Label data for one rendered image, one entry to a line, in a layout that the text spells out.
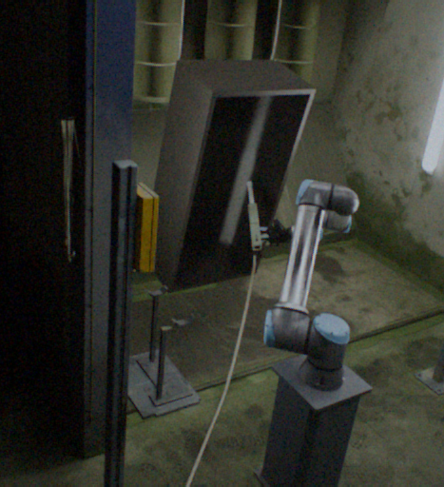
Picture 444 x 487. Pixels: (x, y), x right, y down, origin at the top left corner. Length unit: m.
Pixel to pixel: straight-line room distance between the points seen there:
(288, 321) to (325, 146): 2.97
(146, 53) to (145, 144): 0.72
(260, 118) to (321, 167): 1.79
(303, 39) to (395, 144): 1.08
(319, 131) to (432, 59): 1.12
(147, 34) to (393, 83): 1.95
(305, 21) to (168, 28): 1.06
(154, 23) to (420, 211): 2.36
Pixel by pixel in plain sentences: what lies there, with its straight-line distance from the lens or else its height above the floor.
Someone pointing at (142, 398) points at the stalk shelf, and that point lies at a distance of 2.25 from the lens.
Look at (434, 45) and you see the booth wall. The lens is 4.76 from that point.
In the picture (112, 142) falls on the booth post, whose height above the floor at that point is 1.54.
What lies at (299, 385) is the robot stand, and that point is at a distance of 2.64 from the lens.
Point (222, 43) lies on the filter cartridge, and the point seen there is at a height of 1.62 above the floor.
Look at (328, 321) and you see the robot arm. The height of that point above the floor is 0.91.
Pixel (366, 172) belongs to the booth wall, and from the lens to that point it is 5.22.
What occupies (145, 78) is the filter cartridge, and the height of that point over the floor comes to 1.40.
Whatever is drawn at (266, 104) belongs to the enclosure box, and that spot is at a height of 1.46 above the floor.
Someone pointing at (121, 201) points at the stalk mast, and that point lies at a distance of 1.84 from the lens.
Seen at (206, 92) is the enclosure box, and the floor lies 1.62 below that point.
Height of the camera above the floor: 2.26
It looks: 26 degrees down
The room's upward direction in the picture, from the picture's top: 7 degrees clockwise
